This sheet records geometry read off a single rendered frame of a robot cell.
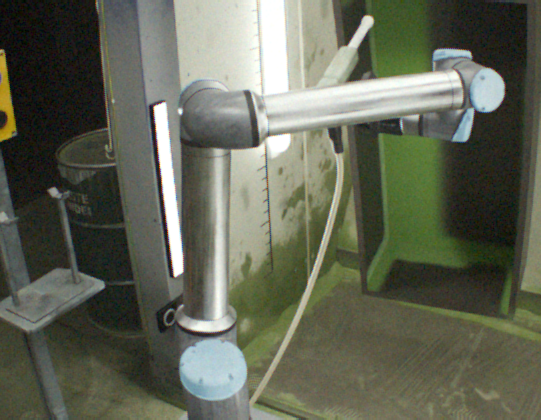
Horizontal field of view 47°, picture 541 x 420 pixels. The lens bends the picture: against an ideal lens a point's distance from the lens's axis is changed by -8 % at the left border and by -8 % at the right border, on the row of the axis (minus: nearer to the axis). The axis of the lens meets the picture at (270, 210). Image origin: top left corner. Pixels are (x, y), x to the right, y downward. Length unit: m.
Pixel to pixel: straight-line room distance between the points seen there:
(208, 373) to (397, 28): 1.38
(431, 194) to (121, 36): 1.32
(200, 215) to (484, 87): 0.67
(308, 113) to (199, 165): 0.27
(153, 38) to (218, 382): 1.14
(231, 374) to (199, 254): 0.28
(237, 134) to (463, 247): 1.64
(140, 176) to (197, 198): 0.82
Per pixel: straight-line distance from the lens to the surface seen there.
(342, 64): 1.69
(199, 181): 1.41
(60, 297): 2.04
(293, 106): 1.26
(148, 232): 2.31
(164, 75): 2.17
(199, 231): 1.46
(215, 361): 1.48
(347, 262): 3.51
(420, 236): 2.74
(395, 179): 2.61
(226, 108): 1.24
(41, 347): 2.29
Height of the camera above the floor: 1.80
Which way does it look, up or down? 24 degrees down
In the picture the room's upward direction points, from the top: 3 degrees counter-clockwise
